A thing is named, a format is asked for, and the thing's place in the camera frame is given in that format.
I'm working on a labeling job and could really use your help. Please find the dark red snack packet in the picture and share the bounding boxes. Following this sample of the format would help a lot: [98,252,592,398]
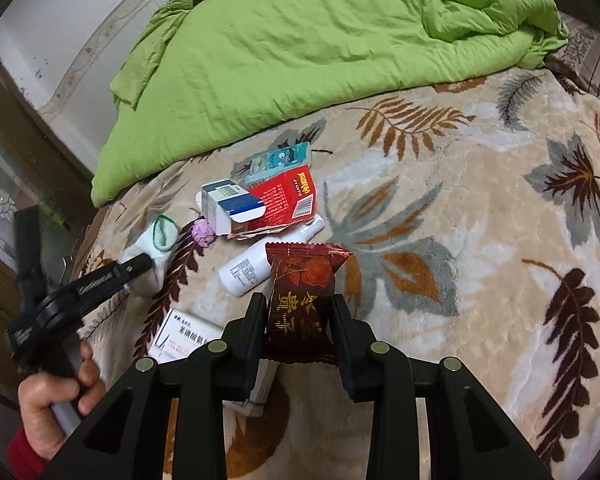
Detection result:
[265,242,351,364]

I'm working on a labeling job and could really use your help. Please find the red sleeve forearm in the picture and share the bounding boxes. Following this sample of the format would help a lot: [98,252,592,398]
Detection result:
[7,428,48,480]

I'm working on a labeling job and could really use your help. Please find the person's left hand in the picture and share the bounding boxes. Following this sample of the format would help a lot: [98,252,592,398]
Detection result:
[18,340,106,460]

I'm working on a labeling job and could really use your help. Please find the long white medicine box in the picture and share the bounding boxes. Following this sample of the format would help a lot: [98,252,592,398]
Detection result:
[147,308,276,418]

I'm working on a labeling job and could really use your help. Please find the white sock green trim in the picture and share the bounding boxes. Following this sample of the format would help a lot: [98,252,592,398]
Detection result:
[120,214,180,298]

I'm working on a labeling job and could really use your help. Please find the pink crumpled paper ball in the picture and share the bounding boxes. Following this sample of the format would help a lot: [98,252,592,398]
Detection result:
[190,217,216,248]

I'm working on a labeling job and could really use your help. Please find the white spray bottle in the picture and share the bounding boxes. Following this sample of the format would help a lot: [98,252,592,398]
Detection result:
[218,214,325,297]

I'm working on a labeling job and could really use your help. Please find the leaf pattern beige blanket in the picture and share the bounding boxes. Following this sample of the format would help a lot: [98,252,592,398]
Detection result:
[83,69,600,479]

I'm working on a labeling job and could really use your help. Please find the white blue medicine box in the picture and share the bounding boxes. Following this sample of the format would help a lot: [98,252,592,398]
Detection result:
[196,179,266,236]

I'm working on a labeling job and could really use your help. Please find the red cardboard box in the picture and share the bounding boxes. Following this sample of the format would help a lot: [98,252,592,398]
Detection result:
[227,165,316,240]

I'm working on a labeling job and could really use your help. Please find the teal blister pack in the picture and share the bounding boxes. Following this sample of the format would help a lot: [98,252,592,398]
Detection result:
[237,142,311,190]

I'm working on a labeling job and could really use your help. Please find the green quilt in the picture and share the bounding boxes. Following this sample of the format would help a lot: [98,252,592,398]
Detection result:
[91,0,568,206]

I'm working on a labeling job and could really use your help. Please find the striped brown pillow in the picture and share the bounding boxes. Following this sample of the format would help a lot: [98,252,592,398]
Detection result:
[545,13,600,99]

